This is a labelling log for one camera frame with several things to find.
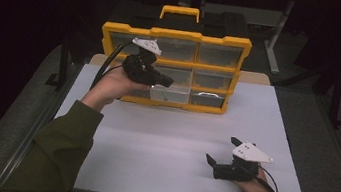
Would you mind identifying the clear plastic drawer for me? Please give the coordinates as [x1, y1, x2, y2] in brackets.
[148, 81, 192, 107]

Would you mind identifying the white desk leg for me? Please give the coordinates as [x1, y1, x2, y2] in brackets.
[260, 0, 297, 76]

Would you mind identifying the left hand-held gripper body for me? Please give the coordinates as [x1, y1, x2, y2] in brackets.
[119, 34, 169, 88]

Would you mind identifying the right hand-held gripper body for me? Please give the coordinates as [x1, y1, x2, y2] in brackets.
[211, 137, 277, 188]

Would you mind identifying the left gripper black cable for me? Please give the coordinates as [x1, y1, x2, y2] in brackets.
[90, 38, 133, 94]

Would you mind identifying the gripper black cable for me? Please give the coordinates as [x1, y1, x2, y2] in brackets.
[254, 165, 284, 192]
[90, 38, 133, 94]

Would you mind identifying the white table mat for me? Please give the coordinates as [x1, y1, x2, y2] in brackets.
[44, 56, 327, 192]

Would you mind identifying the person's left hand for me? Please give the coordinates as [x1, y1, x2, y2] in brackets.
[79, 62, 155, 120]

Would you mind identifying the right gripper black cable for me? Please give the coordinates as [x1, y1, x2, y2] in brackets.
[254, 165, 284, 192]

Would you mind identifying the yellow black drawer organizer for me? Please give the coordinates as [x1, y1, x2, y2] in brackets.
[91, 0, 257, 120]

